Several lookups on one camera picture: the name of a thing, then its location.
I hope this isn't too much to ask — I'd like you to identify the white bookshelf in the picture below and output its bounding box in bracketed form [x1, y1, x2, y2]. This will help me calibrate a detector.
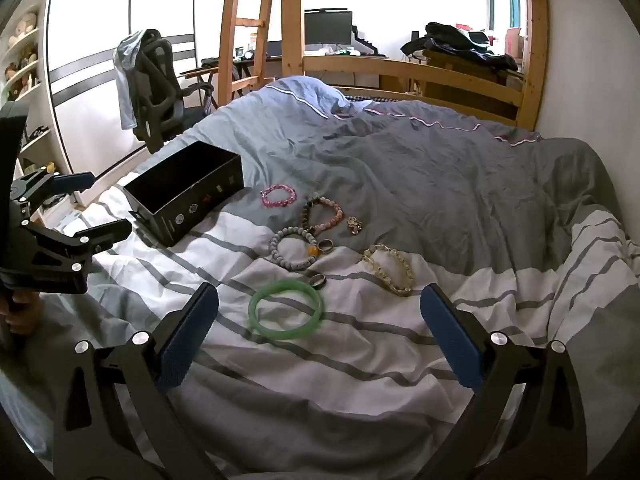
[0, 0, 71, 221]

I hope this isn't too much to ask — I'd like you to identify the checkered bed sheet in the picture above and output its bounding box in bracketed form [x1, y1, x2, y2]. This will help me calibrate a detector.
[340, 87, 401, 104]

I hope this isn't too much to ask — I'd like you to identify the wooden ladder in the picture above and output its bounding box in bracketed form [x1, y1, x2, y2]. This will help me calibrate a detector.
[218, 0, 281, 108]

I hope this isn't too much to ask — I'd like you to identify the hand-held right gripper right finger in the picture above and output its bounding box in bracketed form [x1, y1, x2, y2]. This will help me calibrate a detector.
[419, 282, 588, 480]

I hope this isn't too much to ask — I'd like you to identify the wooden loft bed frame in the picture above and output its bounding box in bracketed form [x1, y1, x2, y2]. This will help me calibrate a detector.
[280, 0, 606, 131]

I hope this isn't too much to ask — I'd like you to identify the black computer monitor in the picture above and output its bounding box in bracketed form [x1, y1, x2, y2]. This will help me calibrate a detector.
[304, 9, 354, 46]

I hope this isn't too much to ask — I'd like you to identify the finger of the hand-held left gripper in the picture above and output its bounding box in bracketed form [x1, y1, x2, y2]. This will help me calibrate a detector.
[15, 217, 133, 295]
[10, 169, 97, 211]

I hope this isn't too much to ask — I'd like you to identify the yellow crystal bead bracelet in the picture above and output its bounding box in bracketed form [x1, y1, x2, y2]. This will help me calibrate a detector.
[361, 243, 414, 297]

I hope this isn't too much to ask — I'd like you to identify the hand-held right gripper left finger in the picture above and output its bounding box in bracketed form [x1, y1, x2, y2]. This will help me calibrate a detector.
[52, 282, 236, 480]

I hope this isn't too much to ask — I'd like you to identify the black rectangular box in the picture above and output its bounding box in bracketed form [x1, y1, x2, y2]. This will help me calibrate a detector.
[122, 141, 245, 247]

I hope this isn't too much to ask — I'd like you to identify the light blue shirt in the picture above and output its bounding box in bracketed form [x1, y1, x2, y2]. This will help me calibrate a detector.
[113, 31, 151, 131]

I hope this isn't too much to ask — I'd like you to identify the green jade bangle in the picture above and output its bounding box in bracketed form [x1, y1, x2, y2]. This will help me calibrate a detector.
[248, 282, 325, 343]

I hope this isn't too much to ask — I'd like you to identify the grey and pink bead bracelet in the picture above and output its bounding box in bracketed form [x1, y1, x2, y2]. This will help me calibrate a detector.
[301, 193, 346, 235]

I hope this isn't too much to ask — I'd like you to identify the tan plush toy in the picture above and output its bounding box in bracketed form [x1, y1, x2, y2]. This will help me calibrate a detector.
[9, 11, 40, 47]

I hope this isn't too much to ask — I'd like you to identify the wooden folding side table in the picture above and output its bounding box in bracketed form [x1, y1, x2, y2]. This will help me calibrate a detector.
[180, 60, 221, 111]

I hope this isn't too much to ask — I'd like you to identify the black office chair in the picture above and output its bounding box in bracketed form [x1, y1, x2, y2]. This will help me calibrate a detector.
[131, 29, 221, 155]

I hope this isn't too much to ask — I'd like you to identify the pile of dark clothes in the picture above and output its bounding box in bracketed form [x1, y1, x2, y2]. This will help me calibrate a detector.
[400, 22, 521, 72]

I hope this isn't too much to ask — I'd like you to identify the grey bracelet with orange bead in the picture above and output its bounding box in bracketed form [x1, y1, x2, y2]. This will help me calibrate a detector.
[269, 226, 321, 272]

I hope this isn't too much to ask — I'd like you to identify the person's left hand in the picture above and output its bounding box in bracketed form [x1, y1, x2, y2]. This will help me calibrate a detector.
[0, 290, 43, 338]

